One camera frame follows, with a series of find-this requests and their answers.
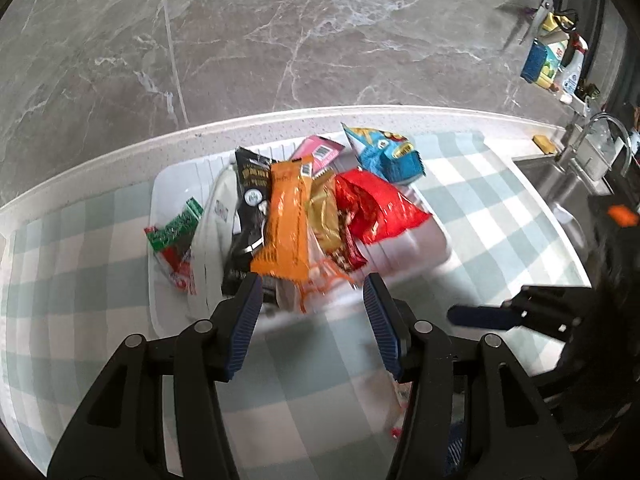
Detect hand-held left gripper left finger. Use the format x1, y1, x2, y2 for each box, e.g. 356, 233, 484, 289
47, 274, 264, 480

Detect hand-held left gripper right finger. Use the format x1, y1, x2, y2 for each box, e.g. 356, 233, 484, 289
362, 273, 577, 480

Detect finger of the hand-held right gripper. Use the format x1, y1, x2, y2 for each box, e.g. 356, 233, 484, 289
447, 284, 588, 343

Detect white plastic tray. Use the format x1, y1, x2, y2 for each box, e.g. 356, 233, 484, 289
147, 137, 451, 338

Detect clear packet with orange netting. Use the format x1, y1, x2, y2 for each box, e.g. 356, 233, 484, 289
277, 255, 358, 316

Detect orange snack packet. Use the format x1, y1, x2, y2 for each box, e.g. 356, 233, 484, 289
250, 157, 315, 281

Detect green snack packet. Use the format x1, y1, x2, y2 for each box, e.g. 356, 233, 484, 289
144, 197, 205, 293

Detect gold snack packet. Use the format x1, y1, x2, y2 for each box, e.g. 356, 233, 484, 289
305, 167, 371, 273

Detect black snack packet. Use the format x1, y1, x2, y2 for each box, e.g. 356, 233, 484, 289
221, 147, 276, 306

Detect blue cartoon snack packet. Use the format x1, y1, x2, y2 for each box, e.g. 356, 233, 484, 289
341, 122, 426, 183

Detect pink snack packet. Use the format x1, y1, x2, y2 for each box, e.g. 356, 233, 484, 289
290, 135, 347, 177

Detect long white snack packet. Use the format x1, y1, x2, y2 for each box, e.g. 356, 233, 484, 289
186, 167, 241, 321

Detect clear snack packet red print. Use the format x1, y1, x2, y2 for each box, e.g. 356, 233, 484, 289
390, 380, 416, 442

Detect green checkered tablecloth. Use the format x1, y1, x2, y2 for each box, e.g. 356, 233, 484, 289
0, 130, 596, 480

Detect steel sink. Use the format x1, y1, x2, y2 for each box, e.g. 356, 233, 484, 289
512, 152, 616, 271

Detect steel faucet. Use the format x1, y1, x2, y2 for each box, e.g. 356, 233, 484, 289
557, 112, 633, 181

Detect white spray bottle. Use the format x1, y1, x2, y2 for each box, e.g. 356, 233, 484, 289
552, 35, 589, 96

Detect metal scissors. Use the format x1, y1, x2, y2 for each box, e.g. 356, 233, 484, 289
517, 0, 556, 46

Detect black-handled scissors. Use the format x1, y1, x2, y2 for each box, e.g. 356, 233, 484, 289
552, 7, 580, 31

